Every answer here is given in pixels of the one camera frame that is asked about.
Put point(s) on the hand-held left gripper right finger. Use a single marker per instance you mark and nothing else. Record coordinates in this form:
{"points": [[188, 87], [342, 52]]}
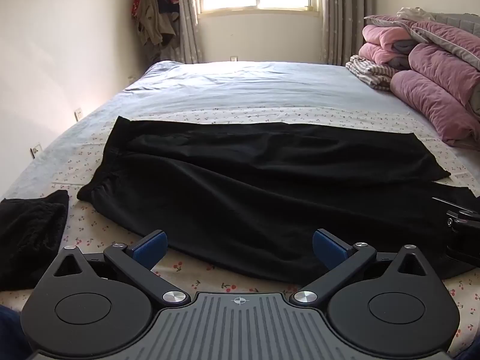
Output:
{"points": [[330, 247]]}

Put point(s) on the mauve quilt with grey lining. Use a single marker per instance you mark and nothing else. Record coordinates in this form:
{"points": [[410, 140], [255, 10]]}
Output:
{"points": [[435, 78]]}

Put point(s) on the black pants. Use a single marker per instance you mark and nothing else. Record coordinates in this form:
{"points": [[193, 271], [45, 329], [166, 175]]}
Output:
{"points": [[243, 195]]}

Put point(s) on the person's dark blue clothing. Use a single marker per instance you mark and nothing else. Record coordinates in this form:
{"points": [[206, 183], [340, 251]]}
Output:
{"points": [[9, 333]]}

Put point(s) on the bed with blue sheet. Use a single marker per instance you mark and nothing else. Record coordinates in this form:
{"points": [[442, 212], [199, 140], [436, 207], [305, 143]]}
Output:
{"points": [[243, 82]]}

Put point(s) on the striped cloth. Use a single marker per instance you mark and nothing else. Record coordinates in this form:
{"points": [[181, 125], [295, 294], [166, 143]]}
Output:
{"points": [[369, 73]]}

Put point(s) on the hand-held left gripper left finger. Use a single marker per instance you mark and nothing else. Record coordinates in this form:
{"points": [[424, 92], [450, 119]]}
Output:
{"points": [[150, 249]]}

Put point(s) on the grey headboard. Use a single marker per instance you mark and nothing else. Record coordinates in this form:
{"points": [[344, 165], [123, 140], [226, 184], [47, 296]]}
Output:
{"points": [[459, 22]]}

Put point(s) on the khaki hanging jacket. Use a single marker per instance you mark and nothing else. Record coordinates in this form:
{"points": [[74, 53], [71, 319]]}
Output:
{"points": [[152, 22]]}

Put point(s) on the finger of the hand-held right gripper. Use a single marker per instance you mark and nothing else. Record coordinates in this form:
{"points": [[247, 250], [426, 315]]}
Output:
{"points": [[461, 205]]}

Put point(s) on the grey patterned curtain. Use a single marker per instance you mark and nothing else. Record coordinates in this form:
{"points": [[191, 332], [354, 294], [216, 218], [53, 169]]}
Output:
{"points": [[187, 18], [343, 18]]}

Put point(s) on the pink folded blanket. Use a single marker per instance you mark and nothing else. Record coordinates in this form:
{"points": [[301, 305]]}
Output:
{"points": [[378, 43]]}

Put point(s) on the black fuzzy cloth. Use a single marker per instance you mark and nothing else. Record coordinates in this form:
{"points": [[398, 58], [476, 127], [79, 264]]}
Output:
{"points": [[30, 228]]}

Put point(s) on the white cloth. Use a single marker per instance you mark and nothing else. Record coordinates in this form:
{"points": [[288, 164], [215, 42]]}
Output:
{"points": [[414, 13]]}

